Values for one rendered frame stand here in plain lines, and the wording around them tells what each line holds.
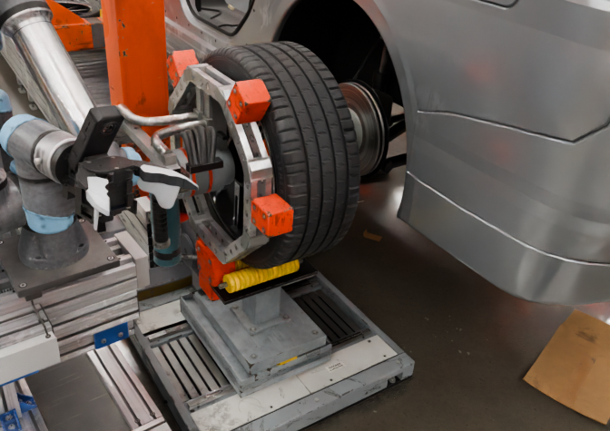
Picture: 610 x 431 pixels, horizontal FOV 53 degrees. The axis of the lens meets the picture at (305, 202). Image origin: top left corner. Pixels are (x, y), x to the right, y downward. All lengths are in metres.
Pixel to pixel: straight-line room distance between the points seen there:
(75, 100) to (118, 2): 0.93
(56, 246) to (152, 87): 0.88
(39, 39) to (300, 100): 0.67
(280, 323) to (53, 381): 0.74
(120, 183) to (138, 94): 1.27
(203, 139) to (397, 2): 0.62
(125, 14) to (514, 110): 1.23
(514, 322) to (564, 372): 0.31
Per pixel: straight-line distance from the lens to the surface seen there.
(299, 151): 1.53
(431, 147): 1.63
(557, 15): 1.35
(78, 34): 4.10
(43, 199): 1.07
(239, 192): 1.86
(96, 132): 0.90
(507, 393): 2.43
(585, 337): 2.80
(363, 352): 2.31
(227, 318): 2.19
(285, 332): 2.13
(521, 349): 2.63
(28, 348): 1.41
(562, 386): 2.53
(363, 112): 2.00
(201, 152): 1.51
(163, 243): 1.60
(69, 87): 1.18
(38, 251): 1.46
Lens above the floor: 1.64
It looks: 29 degrees down
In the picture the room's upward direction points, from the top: 4 degrees clockwise
